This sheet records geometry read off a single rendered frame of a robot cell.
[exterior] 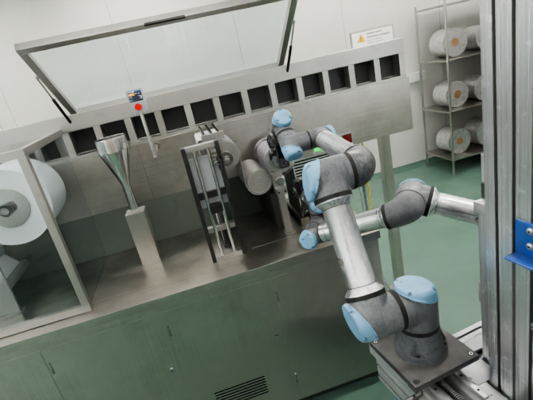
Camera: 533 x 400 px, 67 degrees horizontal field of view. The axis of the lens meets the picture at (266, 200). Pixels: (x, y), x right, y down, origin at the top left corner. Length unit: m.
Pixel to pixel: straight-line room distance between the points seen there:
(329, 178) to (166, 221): 1.30
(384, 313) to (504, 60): 0.67
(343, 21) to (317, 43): 0.36
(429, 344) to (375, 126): 1.46
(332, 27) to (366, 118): 2.54
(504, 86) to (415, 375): 0.79
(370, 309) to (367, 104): 1.48
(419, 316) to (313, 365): 1.02
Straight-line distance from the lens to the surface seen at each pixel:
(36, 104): 4.66
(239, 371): 2.05
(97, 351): 1.94
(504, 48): 0.98
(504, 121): 1.00
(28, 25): 4.66
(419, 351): 1.31
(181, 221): 2.28
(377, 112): 2.43
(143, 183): 2.21
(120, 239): 2.33
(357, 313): 1.16
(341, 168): 1.18
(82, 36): 1.75
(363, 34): 4.96
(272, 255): 1.80
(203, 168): 1.76
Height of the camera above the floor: 1.73
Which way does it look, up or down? 20 degrees down
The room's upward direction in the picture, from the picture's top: 13 degrees counter-clockwise
